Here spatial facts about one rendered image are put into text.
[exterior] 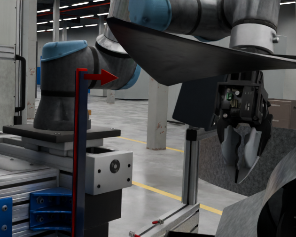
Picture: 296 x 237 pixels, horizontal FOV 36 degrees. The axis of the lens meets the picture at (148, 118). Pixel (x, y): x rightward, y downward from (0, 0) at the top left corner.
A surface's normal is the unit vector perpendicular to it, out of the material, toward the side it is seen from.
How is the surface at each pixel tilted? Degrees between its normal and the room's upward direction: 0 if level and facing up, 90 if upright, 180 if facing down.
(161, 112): 90
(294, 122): 90
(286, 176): 62
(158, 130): 89
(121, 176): 90
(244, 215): 56
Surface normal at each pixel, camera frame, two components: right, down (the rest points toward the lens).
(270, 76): 0.62, 0.10
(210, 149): -0.91, 0.00
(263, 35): 0.23, -0.15
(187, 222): 0.90, 0.07
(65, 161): -0.64, 0.04
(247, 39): -0.40, -0.22
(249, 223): -0.79, -0.58
